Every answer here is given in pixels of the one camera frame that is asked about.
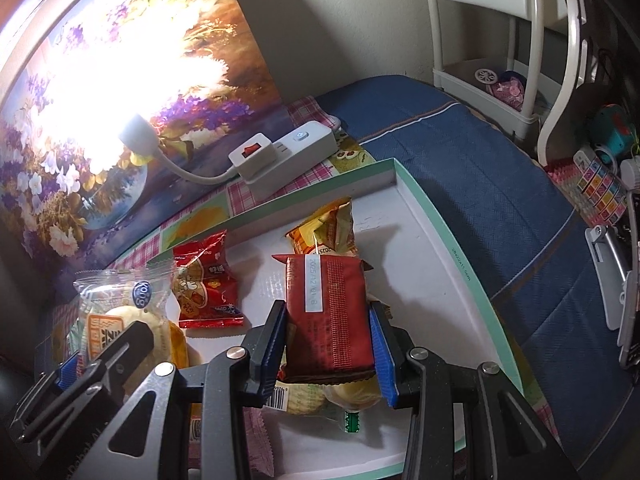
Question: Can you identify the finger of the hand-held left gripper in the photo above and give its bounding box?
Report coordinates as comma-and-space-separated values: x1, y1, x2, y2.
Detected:
32, 352, 83, 396
10, 321, 153, 447

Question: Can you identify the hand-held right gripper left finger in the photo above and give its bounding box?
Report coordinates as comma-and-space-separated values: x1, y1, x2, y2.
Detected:
65, 301, 301, 480

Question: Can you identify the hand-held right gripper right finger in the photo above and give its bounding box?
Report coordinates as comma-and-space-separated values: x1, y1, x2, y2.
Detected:
367, 300, 581, 480

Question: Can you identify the clear white bun packet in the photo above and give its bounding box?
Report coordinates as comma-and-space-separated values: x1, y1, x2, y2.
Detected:
72, 269, 188, 376

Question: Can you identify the dark red snack packet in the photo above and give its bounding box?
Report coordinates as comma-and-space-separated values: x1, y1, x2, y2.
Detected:
271, 253, 377, 385

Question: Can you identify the yellow bread packet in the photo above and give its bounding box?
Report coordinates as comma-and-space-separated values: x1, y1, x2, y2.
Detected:
160, 320, 190, 368

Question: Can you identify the white box with teal rim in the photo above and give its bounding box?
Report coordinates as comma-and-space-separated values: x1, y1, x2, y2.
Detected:
145, 157, 526, 480

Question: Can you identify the green patterned snack packet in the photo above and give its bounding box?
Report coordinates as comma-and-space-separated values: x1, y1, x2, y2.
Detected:
260, 380, 341, 416

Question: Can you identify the bright red snack packet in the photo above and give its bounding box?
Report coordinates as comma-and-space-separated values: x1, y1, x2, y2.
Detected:
171, 230, 246, 330

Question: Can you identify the pink snack packet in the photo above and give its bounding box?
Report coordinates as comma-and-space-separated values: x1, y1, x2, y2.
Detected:
190, 405, 273, 480

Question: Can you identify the orange snack packet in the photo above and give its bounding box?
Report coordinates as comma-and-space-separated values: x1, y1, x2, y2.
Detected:
286, 197, 358, 261

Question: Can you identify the white power strip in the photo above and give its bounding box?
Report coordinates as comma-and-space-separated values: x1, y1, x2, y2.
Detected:
227, 121, 343, 185

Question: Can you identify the blue blanket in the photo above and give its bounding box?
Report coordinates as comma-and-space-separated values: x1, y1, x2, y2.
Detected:
315, 75, 631, 480

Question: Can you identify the white gooseneck lamp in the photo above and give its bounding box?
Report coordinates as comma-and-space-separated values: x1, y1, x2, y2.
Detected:
117, 114, 241, 186

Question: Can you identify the colourful tile cube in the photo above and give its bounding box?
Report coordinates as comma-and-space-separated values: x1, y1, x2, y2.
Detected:
572, 147, 628, 226

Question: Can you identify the pink pouch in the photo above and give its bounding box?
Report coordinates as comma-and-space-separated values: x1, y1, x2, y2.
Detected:
490, 72, 528, 108

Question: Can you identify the white round cap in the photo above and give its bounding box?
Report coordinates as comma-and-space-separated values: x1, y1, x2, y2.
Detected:
620, 157, 640, 193

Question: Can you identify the teal toy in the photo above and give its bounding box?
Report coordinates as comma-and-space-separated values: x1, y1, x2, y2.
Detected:
587, 104, 638, 153

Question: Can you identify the metal clamp bracket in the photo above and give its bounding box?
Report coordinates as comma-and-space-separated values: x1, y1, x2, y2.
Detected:
585, 225, 640, 366

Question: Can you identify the floral wall poster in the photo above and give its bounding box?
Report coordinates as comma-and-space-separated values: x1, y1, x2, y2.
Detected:
0, 0, 286, 306

